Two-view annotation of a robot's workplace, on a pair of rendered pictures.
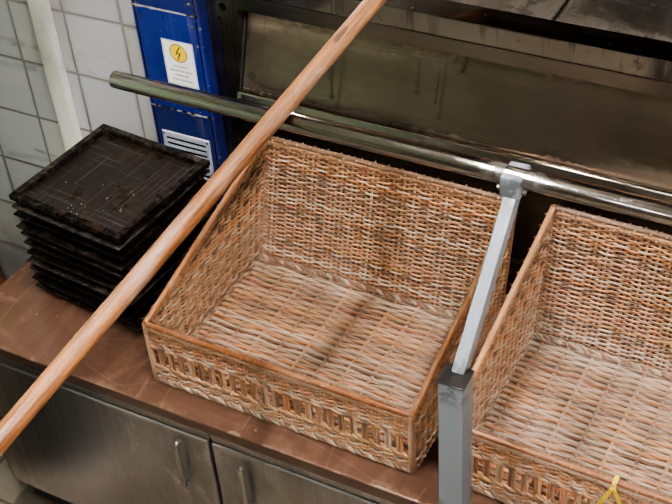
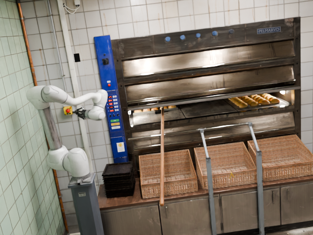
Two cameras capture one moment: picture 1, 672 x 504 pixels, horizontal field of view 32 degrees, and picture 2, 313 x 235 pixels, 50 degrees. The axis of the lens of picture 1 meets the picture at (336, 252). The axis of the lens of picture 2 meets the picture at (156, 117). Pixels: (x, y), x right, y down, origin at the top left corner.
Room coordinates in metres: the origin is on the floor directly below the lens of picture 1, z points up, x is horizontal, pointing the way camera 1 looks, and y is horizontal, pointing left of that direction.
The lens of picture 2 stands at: (-1.04, 1.76, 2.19)
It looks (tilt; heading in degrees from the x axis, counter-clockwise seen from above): 15 degrees down; 328
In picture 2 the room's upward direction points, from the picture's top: 7 degrees counter-clockwise
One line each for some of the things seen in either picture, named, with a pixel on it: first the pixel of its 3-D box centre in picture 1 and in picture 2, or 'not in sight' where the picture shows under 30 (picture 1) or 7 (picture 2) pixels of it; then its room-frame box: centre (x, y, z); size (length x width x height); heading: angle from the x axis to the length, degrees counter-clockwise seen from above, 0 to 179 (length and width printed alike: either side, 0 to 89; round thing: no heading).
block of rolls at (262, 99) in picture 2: not in sight; (251, 98); (1.67, -1.35, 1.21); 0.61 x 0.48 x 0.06; 150
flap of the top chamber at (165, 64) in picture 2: not in sight; (208, 58); (1.59, -0.63, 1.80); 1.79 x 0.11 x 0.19; 60
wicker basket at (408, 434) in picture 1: (333, 290); (166, 172); (1.65, 0.01, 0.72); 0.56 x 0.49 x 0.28; 59
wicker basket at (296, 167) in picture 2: not in sight; (281, 156); (1.04, -1.03, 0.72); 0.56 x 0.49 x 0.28; 60
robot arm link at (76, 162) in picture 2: not in sight; (77, 161); (1.59, 0.93, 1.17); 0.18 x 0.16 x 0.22; 31
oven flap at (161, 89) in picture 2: not in sight; (210, 83); (1.59, -0.63, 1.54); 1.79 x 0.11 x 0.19; 60
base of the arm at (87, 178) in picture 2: not in sight; (80, 177); (1.56, 0.93, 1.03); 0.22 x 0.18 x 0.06; 148
